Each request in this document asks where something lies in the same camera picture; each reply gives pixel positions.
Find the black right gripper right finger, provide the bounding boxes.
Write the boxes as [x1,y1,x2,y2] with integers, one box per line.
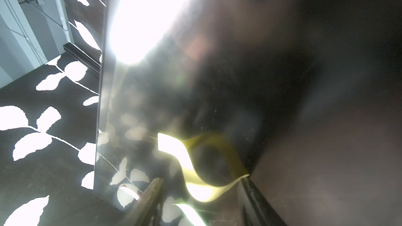
[238,177,286,226]

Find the black computer monitor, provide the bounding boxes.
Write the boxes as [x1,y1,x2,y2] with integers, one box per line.
[94,0,402,226]

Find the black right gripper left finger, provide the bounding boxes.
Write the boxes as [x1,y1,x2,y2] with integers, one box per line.
[117,178,164,226]

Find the yellow sticky note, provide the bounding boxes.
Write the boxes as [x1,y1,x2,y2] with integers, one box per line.
[158,133,250,203]

